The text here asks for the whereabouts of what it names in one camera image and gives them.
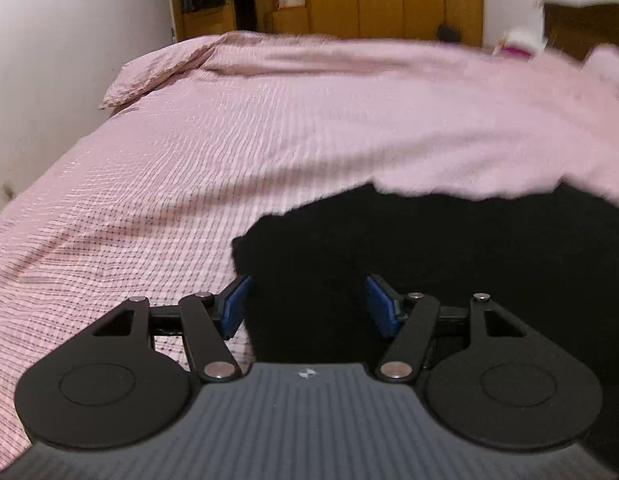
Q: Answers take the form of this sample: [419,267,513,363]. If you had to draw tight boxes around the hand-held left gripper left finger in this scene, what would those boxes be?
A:
[90,274,253,384]

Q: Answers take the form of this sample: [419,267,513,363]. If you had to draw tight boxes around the black knit cardigan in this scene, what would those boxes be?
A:
[231,182,619,466]

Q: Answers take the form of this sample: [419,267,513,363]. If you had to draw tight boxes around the pink checked blanket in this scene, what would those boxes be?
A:
[0,30,619,461]

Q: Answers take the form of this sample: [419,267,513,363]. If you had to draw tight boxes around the white plush object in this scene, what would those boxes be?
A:
[493,26,541,57]

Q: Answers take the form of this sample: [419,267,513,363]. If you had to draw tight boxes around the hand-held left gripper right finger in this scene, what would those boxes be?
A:
[364,274,529,382]

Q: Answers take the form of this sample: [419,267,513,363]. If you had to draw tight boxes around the dark wooden headboard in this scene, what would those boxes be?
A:
[542,0,619,63]

